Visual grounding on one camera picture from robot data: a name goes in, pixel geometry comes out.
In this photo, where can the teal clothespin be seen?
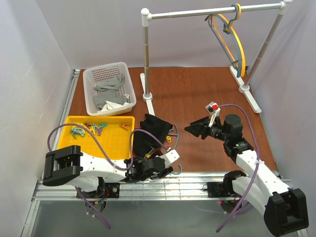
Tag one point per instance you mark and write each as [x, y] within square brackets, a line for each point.
[77, 131]

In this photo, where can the grey cloth in basket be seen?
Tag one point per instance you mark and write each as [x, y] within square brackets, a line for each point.
[106, 89]

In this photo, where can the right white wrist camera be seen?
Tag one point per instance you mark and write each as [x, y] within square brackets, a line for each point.
[214, 111]

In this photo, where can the aluminium rail frame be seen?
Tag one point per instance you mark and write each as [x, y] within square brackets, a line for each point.
[178, 205]

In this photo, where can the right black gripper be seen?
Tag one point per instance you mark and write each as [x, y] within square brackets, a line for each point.
[204, 130]

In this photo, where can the yellow plastic hanger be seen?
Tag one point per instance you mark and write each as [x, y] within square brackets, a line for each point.
[238, 64]

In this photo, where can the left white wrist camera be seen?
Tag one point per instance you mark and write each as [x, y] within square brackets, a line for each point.
[170, 156]

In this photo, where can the white metal clothes rack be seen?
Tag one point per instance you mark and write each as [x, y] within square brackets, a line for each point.
[229, 13]

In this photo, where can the teal plastic hanger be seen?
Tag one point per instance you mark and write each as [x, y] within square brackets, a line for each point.
[176, 134]

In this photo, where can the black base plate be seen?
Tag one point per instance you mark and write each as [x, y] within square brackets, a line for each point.
[105, 190]
[220, 190]

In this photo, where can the purple clothespin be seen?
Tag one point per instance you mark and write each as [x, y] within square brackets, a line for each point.
[96, 129]

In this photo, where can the white cloth in basket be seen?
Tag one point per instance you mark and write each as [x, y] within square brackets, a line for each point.
[115, 102]

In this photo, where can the yellow plastic tray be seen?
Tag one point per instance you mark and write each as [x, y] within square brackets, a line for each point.
[114, 140]

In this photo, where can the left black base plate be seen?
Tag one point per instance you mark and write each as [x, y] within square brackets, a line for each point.
[105, 190]

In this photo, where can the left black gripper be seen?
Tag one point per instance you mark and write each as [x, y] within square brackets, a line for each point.
[159, 173]

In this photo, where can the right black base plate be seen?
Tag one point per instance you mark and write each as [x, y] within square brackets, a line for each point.
[220, 190]

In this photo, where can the orange clothespin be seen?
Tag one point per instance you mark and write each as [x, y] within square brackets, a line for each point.
[125, 126]

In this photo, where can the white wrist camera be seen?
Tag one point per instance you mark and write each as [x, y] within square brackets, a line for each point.
[214, 111]
[170, 156]

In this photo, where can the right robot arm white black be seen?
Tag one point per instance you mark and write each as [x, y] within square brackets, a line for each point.
[283, 208]

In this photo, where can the pale yellow clothespin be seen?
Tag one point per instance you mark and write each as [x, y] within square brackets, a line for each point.
[81, 125]

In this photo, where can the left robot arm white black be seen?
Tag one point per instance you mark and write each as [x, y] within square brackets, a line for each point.
[71, 166]

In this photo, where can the white plastic laundry basket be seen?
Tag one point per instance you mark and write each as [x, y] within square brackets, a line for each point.
[101, 73]

